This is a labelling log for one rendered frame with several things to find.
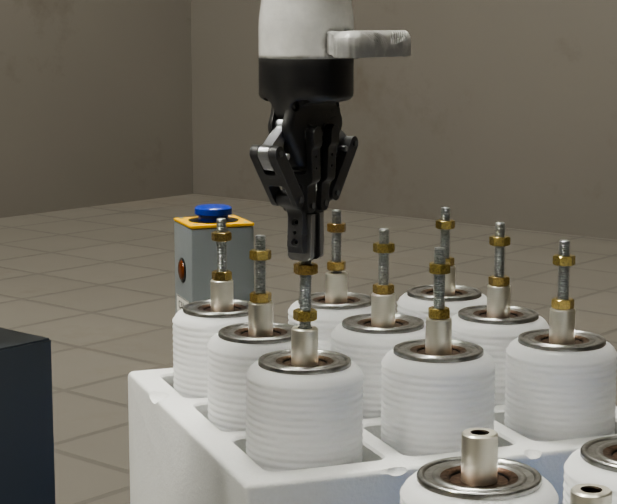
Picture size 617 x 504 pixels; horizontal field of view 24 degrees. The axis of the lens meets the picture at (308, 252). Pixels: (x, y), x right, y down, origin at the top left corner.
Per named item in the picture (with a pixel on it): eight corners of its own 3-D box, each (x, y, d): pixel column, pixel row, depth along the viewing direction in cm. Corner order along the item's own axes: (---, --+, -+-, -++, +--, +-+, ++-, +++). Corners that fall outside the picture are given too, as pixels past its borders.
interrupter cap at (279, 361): (240, 371, 117) (240, 362, 117) (288, 352, 124) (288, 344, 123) (322, 382, 113) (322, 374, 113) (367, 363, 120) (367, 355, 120)
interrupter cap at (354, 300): (349, 315, 139) (349, 308, 139) (283, 307, 143) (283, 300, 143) (388, 302, 145) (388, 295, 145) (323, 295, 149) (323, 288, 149)
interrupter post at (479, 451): (471, 493, 87) (472, 439, 86) (451, 481, 89) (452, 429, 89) (506, 488, 88) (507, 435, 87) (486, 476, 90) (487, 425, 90)
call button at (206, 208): (200, 228, 154) (200, 208, 154) (190, 223, 158) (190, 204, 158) (236, 226, 156) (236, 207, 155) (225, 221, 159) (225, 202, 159)
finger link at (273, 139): (270, 109, 113) (282, 129, 115) (246, 154, 111) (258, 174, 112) (296, 110, 112) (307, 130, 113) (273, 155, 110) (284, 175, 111)
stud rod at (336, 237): (333, 286, 143) (333, 210, 142) (329, 284, 144) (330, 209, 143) (342, 286, 144) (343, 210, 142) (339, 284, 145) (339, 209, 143)
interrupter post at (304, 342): (284, 368, 118) (284, 328, 117) (299, 362, 120) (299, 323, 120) (310, 372, 117) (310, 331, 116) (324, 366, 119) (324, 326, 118)
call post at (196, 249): (193, 514, 157) (189, 229, 152) (176, 494, 164) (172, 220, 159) (256, 507, 159) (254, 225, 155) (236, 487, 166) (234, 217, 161)
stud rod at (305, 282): (305, 341, 117) (307, 248, 116) (296, 339, 118) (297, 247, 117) (313, 338, 118) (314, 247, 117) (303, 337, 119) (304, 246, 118)
